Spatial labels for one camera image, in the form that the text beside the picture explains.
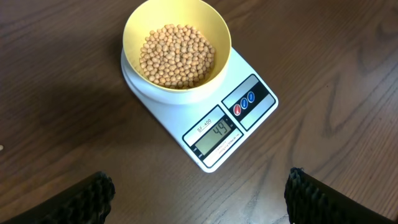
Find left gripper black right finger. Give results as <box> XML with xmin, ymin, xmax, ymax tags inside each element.
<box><xmin>284</xmin><ymin>167</ymin><xmax>395</xmax><ymax>224</ymax></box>

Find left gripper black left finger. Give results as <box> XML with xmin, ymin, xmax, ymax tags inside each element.
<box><xmin>2</xmin><ymin>172</ymin><xmax>116</xmax><ymax>224</ymax></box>

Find yellow plastic bowl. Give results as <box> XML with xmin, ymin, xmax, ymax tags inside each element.
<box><xmin>123</xmin><ymin>0</ymin><xmax>232</xmax><ymax>93</ymax></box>

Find soybeans in bowl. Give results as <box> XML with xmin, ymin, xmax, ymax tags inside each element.
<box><xmin>139</xmin><ymin>24</ymin><xmax>216</xmax><ymax>90</ymax></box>

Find white digital kitchen scale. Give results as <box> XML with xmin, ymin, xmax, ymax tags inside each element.
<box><xmin>121</xmin><ymin>50</ymin><xmax>279</xmax><ymax>173</ymax></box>

